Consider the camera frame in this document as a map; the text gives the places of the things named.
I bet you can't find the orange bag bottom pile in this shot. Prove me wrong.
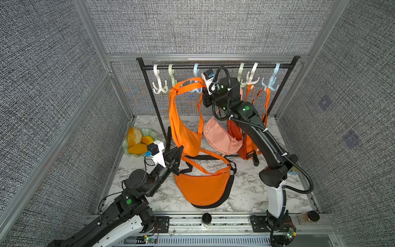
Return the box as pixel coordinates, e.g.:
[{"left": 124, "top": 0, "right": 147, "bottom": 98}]
[{"left": 174, "top": 148, "right": 232, "bottom": 207}]

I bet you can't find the pink waist bag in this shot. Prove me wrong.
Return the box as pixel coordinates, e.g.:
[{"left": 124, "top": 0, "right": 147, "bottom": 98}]
[{"left": 203, "top": 87, "right": 244, "bottom": 156}]

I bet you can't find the black waist bag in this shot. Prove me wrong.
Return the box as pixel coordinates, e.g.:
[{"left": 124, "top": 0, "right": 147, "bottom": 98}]
[{"left": 178, "top": 154, "right": 238, "bottom": 210}]

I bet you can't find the bright orange waist bag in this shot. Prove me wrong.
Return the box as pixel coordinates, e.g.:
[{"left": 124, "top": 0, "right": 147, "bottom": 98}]
[{"left": 252, "top": 87, "right": 272, "bottom": 155}]

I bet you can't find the dark orange waist bag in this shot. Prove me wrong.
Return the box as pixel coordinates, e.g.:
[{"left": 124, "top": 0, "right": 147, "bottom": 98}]
[{"left": 227, "top": 120, "right": 261, "bottom": 160}]

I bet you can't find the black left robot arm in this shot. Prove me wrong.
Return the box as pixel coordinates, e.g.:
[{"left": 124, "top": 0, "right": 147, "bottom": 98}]
[{"left": 48, "top": 146, "right": 184, "bottom": 247}]

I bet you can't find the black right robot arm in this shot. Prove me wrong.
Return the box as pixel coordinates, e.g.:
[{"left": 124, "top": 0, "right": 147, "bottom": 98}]
[{"left": 201, "top": 66, "right": 314, "bottom": 231}]

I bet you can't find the blue hook middle left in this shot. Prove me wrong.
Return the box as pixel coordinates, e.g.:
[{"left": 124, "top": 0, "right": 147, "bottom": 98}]
[{"left": 190, "top": 63, "right": 203, "bottom": 94}]

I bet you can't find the blue hook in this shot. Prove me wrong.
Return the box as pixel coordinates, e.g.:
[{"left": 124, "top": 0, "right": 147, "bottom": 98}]
[
  {"left": 190, "top": 63, "right": 203, "bottom": 94},
  {"left": 261, "top": 63, "right": 280, "bottom": 91}
]

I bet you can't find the green hook middle right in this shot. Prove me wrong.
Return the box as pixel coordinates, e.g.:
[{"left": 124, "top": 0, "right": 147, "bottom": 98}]
[{"left": 237, "top": 62, "right": 246, "bottom": 88}]

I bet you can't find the green hook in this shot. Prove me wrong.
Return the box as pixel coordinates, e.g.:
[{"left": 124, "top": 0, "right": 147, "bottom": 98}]
[
  {"left": 237, "top": 62, "right": 246, "bottom": 88},
  {"left": 168, "top": 64, "right": 178, "bottom": 87}
]

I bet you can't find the white hook far left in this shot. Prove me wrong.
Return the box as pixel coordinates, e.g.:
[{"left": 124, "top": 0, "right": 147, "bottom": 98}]
[{"left": 152, "top": 64, "right": 168, "bottom": 95}]

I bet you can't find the white hook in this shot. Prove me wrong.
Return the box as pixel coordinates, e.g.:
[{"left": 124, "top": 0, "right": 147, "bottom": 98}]
[
  {"left": 245, "top": 62, "right": 260, "bottom": 85},
  {"left": 152, "top": 64, "right": 168, "bottom": 95}
]

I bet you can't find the blue hook far right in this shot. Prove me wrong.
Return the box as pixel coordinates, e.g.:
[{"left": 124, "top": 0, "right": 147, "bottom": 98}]
[{"left": 261, "top": 63, "right": 280, "bottom": 91}]

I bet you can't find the yellow mango piece small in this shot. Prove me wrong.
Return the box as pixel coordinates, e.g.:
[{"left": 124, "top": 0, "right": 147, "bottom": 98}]
[{"left": 142, "top": 135, "right": 154, "bottom": 145}]

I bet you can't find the orange mango large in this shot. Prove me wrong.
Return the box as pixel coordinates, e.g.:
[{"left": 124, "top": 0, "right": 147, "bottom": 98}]
[{"left": 128, "top": 143, "right": 148, "bottom": 155}]

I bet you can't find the green glass fruit plate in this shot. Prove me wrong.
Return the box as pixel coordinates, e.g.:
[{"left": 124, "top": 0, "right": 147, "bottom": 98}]
[{"left": 122, "top": 128, "right": 157, "bottom": 157}]

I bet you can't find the round bread bun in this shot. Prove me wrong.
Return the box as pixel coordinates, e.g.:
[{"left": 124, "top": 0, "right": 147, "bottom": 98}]
[{"left": 127, "top": 127, "right": 143, "bottom": 147}]

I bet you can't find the black metal clothes rack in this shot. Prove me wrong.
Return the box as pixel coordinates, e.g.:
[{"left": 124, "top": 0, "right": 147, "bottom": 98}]
[{"left": 136, "top": 54, "right": 302, "bottom": 148}]

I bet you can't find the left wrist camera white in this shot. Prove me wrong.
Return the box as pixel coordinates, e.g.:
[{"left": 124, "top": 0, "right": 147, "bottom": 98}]
[{"left": 146, "top": 140, "right": 166, "bottom": 168}]

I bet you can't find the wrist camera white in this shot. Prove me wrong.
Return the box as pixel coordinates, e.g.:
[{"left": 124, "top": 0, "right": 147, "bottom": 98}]
[
  {"left": 201, "top": 69, "right": 219, "bottom": 95},
  {"left": 146, "top": 140, "right": 166, "bottom": 168}
]

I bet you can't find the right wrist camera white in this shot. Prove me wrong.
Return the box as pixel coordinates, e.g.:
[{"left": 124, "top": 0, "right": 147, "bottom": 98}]
[{"left": 201, "top": 69, "right": 219, "bottom": 95}]

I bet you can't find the black round knob on rail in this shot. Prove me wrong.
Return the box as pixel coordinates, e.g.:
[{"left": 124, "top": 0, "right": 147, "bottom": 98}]
[{"left": 202, "top": 213, "right": 212, "bottom": 226}]

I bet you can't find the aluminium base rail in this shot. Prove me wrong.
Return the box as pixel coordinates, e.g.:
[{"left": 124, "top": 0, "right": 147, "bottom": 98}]
[{"left": 81, "top": 212, "right": 343, "bottom": 247}]

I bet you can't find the black knob right rail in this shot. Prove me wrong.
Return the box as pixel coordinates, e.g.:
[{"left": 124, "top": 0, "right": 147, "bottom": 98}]
[{"left": 307, "top": 211, "right": 321, "bottom": 222}]

